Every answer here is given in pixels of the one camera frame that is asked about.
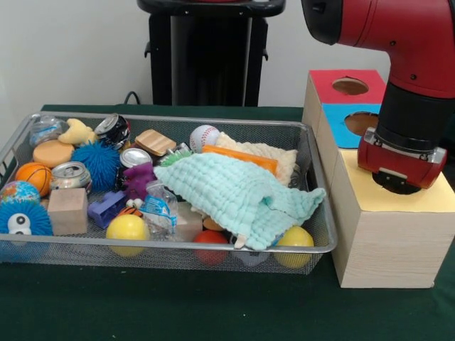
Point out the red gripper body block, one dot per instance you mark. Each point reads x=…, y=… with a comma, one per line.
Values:
x=401, y=165

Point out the orange plastic toy block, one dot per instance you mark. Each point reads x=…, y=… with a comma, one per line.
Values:
x=245, y=157

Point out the mint knitted cloth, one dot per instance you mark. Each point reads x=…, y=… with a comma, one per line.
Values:
x=220, y=188

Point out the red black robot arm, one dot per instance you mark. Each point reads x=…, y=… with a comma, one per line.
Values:
x=409, y=53

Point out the wooden three-hole box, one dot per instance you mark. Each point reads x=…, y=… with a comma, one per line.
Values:
x=391, y=248

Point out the silver mesh bin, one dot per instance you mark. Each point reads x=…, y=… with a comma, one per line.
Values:
x=213, y=255

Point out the cream knitted cloth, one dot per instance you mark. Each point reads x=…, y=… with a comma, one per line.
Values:
x=284, y=160

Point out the plain yellow ball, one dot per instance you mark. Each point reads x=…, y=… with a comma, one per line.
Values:
x=296, y=239

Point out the white baseball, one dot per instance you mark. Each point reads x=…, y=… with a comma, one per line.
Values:
x=204, y=138

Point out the striped wooden block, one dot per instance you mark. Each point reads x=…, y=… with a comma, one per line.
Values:
x=156, y=142

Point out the yellow smiley ball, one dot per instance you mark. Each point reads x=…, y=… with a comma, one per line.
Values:
x=128, y=227

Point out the blue spiky ball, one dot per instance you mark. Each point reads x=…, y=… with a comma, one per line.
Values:
x=96, y=165

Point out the plain wooden cube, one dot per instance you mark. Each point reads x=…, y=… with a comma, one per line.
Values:
x=67, y=211

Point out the small orange basketball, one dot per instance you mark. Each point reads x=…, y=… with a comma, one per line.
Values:
x=33, y=177

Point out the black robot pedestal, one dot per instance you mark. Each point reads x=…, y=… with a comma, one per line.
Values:
x=199, y=71

